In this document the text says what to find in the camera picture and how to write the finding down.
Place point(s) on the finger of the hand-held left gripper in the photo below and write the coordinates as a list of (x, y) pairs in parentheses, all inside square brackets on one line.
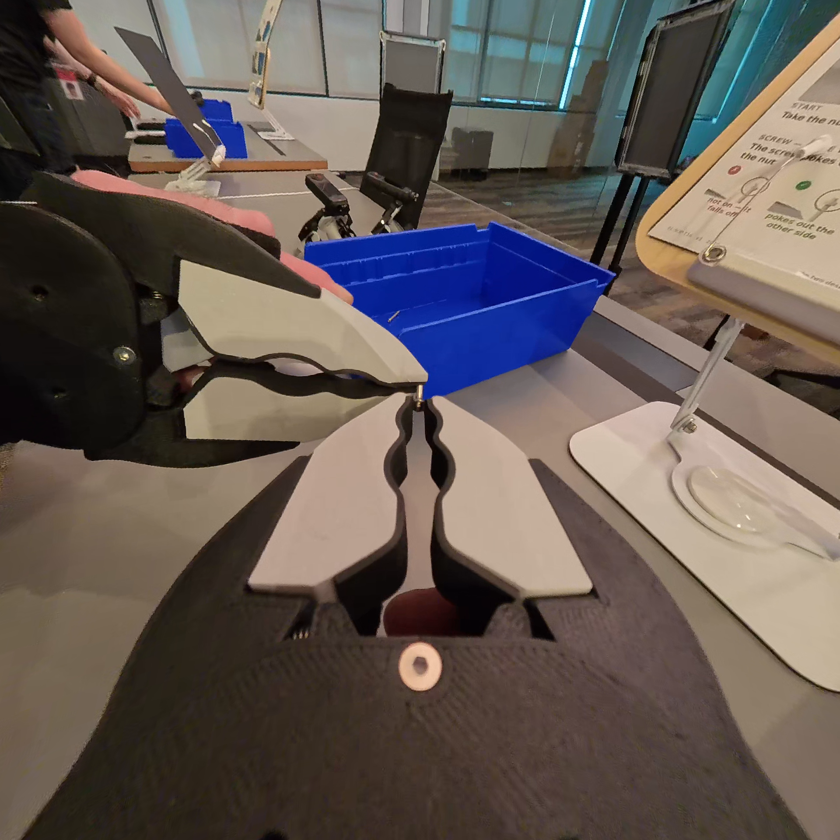
[(262, 413), (275, 321)]

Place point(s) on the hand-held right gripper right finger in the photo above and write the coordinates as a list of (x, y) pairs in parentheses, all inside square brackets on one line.
[(512, 518)]

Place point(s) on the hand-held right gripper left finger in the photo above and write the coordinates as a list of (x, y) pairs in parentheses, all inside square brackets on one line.
[(328, 512)]

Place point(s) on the blue plastic bin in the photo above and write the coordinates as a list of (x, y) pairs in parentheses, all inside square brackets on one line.
[(492, 348)]

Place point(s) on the wooden desk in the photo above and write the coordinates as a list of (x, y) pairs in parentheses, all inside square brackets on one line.
[(282, 157)]

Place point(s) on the person's right hand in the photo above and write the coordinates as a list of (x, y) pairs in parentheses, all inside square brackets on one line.
[(420, 613)]

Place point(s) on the person's left hand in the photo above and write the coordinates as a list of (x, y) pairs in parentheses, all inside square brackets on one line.
[(197, 207)]

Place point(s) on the small blue bin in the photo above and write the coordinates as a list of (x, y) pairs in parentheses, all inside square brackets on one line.
[(223, 141), (216, 110)]

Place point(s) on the black mesh office chair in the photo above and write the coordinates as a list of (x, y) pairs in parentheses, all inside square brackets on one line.
[(407, 144)]

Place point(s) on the clear acrylic board stand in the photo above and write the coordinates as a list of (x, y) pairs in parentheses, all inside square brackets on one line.
[(712, 367)]

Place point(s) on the dark grey storage box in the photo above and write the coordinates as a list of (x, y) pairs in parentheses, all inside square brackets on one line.
[(472, 151)]

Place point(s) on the wooden instruction board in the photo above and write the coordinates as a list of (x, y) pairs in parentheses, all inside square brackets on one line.
[(754, 216), (261, 59)]

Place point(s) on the dark slanted board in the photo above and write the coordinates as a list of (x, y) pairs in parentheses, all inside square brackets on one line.
[(164, 79)]

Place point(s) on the silver framed panel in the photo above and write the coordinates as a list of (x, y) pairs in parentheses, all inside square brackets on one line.
[(413, 62)]

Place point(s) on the cardboard box stack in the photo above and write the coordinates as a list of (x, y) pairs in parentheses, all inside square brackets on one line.
[(577, 131)]

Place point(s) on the black framed panel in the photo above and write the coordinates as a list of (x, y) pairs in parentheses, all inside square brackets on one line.
[(676, 98)]

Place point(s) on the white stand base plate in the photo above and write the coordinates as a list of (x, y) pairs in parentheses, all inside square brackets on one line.
[(630, 459)]

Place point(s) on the black camera on white mount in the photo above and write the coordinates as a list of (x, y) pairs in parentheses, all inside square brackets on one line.
[(325, 190), (387, 187)]

